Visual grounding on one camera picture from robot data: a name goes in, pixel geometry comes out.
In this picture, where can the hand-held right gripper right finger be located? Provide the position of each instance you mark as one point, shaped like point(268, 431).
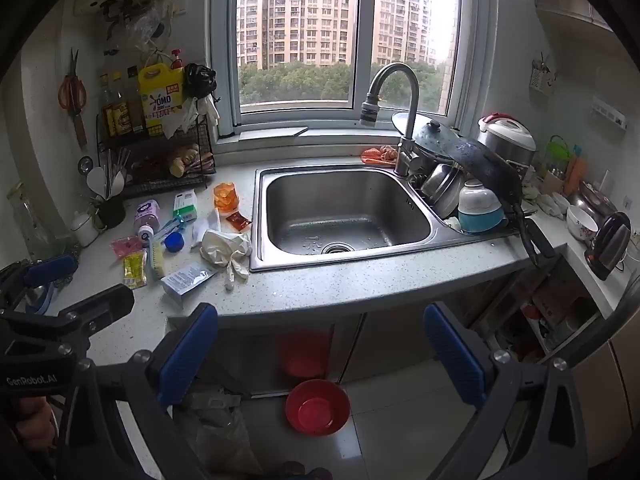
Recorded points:
point(455, 355)

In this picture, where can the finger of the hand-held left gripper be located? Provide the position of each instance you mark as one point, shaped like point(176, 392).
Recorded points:
point(50, 267)
point(107, 300)

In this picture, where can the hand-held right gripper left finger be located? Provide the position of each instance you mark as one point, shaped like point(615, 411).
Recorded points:
point(187, 355)

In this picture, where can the pink plastic packet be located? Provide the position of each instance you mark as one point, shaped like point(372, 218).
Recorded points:
point(126, 247)

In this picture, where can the white plastic bag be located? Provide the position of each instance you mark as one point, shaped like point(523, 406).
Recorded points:
point(220, 435)

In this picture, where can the purple label juice bottle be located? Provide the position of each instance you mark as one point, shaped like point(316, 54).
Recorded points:
point(146, 217)

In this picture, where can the red plastic basin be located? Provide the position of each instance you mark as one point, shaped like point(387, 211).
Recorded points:
point(317, 407)

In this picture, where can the orange-wrapped clear plastic cup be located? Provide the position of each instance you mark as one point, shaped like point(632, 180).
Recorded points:
point(226, 199)

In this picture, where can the person's left hand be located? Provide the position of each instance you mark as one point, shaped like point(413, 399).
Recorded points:
point(37, 417)

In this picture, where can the yellow packet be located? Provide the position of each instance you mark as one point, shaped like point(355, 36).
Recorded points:
point(135, 269)

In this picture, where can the steel cabinet door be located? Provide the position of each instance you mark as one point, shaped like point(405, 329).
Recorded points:
point(240, 355)
point(400, 345)

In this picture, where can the scrub brush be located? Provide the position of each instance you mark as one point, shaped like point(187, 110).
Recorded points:
point(157, 259)

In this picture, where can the white foil pouch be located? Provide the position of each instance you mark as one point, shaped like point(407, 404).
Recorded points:
point(187, 284)

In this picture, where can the dark green mug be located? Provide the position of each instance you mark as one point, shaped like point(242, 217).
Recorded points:
point(111, 212)

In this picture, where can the blue bottle cap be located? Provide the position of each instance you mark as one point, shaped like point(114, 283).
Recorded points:
point(174, 243)

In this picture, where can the cluttered open shelf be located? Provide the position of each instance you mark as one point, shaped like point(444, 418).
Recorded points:
point(545, 315)

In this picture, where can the white plastic spoon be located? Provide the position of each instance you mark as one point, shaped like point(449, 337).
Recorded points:
point(96, 180)
point(117, 182)

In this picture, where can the blue white toothbrush package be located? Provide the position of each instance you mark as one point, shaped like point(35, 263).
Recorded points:
point(172, 225)

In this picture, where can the metal sink strainer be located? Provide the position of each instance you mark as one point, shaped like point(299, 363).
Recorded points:
point(85, 164)

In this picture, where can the crumpled white rubber glove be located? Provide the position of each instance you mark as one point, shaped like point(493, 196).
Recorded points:
point(225, 252)

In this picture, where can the bundle of chopsticks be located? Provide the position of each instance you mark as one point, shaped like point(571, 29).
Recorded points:
point(115, 170)

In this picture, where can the white paper towel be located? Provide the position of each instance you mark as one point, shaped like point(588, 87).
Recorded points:
point(205, 230)

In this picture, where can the green white medicine box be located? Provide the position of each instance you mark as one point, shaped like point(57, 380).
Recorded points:
point(185, 205)

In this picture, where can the bowl of dried chilies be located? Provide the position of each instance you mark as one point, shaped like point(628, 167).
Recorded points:
point(152, 167)

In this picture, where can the red sauce packet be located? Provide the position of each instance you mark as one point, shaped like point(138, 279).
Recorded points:
point(237, 220)

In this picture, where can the blue white bowl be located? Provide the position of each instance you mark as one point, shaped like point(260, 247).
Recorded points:
point(480, 212)

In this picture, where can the ginger root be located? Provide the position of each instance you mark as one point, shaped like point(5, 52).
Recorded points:
point(182, 160)

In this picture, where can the red snack packet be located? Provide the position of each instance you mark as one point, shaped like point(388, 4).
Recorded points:
point(202, 167)

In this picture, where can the dark sauce bottle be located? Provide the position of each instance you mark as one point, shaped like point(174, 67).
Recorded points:
point(108, 112)
point(122, 112)

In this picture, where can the steel bowls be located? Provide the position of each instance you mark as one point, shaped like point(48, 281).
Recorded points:
point(442, 187)

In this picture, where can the stainless steel sink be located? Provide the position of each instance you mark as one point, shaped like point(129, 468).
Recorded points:
point(345, 215)

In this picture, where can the white cloth gloves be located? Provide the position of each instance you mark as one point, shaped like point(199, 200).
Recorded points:
point(547, 202)

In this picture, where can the floral ceramic bowl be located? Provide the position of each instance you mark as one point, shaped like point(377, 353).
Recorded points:
point(581, 222)

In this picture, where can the steel electric kettle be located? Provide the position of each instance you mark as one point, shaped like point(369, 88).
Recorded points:
point(610, 245)

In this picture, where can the black wok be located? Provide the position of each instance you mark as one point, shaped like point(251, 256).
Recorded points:
point(485, 165)

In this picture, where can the yellow detergent jug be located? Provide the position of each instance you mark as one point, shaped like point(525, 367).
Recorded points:
point(161, 100)

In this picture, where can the steel pot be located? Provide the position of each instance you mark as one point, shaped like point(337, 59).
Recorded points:
point(595, 202)

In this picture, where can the hanging white gloves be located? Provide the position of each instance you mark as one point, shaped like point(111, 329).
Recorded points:
point(197, 112)

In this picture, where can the orange cloth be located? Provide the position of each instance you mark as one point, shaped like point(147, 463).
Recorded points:
point(380, 156)

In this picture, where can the orange plastic item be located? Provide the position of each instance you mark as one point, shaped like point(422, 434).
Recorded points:
point(574, 175)

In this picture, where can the silver rice cooker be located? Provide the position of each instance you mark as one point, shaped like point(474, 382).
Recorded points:
point(507, 140)

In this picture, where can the speckled pot lid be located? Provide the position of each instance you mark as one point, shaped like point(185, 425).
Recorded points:
point(430, 135)

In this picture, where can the green lid container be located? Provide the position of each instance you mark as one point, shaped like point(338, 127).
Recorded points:
point(556, 157)

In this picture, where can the steel faucet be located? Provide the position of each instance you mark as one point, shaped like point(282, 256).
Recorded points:
point(412, 125)

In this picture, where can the black plastic bag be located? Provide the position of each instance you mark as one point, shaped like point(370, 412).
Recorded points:
point(200, 80)

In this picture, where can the red cap spray bottle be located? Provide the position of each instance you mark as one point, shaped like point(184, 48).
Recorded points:
point(176, 59)

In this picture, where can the window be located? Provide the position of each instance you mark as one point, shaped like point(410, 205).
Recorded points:
point(300, 35)

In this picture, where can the white wall power strip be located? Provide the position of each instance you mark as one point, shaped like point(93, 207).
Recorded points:
point(609, 112)

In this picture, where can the wall utensil holder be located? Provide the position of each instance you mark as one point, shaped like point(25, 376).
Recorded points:
point(541, 75)

